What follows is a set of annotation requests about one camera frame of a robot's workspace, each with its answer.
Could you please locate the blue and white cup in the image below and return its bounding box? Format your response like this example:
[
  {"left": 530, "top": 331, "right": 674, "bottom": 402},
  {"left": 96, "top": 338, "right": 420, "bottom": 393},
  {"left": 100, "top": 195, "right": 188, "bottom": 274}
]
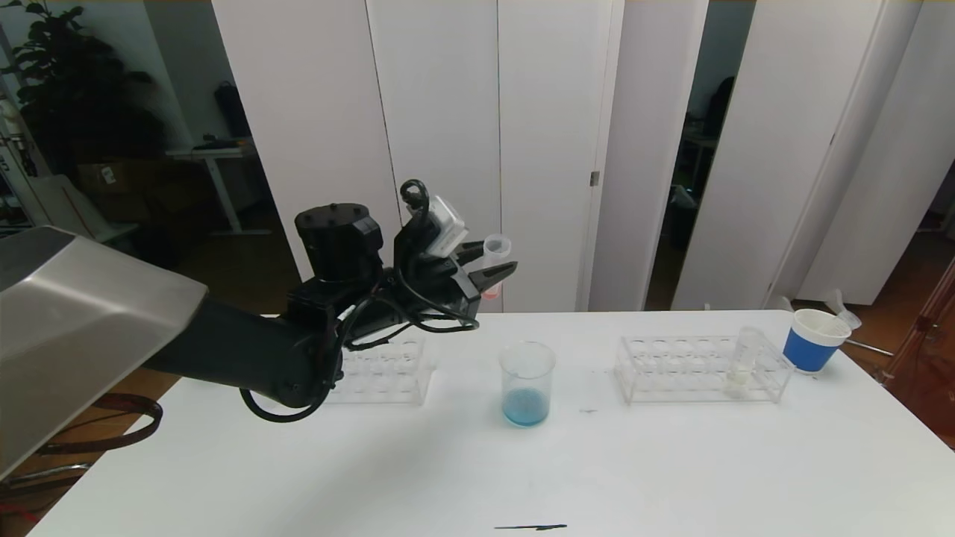
[{"left": 782, "top": 309, "right": 851, "bottom": 373}]

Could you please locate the white machine base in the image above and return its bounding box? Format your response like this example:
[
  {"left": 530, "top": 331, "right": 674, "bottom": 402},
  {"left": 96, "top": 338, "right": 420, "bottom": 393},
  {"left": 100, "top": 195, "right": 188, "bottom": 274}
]
[{"left": 93, "top": 224, "right": 140, "bottom": 254}]

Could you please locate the test tube with white pigment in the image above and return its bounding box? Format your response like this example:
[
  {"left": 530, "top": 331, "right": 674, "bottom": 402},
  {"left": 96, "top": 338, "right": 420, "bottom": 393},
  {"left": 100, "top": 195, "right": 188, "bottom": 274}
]
[{"left": 727, "top": 327, "right": 763, "bottom": 398}]

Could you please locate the black bin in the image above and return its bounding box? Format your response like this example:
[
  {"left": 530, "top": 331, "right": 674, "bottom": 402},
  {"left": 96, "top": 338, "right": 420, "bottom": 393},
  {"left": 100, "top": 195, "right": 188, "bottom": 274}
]
[{"left": 138, "top": 224, "right": 180, "bottom": 271}]

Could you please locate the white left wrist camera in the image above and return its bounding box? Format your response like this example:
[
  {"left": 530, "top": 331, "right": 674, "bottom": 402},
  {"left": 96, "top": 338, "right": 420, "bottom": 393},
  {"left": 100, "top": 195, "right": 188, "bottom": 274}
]
[{"left": 425, "top": 195, "right": 468, "bottom": 256}]

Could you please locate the metal chair leg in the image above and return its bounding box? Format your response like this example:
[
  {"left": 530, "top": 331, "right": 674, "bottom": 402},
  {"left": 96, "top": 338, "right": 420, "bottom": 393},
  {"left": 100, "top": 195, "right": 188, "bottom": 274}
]
[{"left": 0, "top": 462, "right": 94, "bottom": 494}]

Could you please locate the black backpack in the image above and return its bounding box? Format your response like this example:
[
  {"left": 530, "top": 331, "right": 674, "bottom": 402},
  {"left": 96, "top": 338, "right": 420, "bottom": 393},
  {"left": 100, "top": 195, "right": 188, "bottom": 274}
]
[{"left": 215, "top": 81, "right": 251, "bottom": 139}]

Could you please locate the clear acrylic test tube rack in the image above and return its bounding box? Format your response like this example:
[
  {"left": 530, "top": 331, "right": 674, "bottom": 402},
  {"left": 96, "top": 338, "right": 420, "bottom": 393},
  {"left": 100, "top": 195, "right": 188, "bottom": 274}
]
[
  {"left": 616, "top": 334, "right": 793, "bottom": 405},
  {"left": 328, "top": 336, "right": 435, "bottom": 407}
]

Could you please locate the clear glass beaker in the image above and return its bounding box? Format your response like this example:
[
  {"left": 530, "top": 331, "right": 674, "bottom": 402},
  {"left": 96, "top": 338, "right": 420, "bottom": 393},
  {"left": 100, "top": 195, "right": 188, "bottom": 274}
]
[{"left": 498, "top": 341, "right": 557, "bottom": 429}]

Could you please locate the white standing desk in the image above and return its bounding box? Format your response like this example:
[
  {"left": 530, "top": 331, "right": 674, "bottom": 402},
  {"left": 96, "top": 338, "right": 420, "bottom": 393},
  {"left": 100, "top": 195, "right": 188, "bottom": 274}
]
[{"left": 166, "top": 138, "right": 271, "bottom": 238}]

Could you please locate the test tube with red pigment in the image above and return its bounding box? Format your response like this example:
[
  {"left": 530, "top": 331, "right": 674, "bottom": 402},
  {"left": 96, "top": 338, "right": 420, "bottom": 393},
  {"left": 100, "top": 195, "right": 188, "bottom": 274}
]
[
  {"left": 481, "top": 233, "right": 513, "bottom": 301},
  {"left": 819, "top": 306, "right": 862, "bottom": 334}
]

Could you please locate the brown cardboard box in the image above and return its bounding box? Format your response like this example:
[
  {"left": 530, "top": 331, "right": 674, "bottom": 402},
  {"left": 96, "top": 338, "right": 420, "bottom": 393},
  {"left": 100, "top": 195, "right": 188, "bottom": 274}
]
[{"left": 75, "top": 158, "right": 134, "bottom": 196}]

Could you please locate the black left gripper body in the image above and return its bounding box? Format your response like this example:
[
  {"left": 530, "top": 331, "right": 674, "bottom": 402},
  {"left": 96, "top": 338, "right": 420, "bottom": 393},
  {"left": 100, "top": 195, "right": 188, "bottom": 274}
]
[{"left": 398, "top": 250, "right": 482, "bottom": 324}]

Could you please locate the white leaning board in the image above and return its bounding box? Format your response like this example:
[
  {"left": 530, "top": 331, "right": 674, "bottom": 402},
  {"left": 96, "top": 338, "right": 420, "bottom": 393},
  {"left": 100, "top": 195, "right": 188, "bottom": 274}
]
[{"left": 15, "top": 173, "right": 113, "bottom": 238}]

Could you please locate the dark green potted plant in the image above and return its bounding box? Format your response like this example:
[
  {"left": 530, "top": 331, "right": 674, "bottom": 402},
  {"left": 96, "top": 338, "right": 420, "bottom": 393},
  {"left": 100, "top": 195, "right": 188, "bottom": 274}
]
[{"left": 0, "top": 0, "right": 166, "bottom": 174}]

